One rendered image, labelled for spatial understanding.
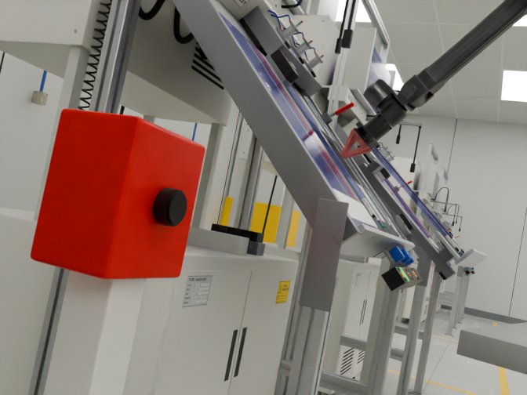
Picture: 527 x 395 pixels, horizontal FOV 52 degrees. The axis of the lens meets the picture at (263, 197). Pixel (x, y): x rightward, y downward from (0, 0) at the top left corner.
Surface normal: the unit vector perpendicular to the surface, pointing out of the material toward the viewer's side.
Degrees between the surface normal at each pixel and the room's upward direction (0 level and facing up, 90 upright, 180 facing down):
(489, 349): 90
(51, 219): 90
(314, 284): 90
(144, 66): 90
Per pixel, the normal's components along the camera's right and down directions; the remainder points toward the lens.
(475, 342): -0.59, -0.16
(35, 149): 0.91, 0.15
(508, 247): -0.38, -0.12
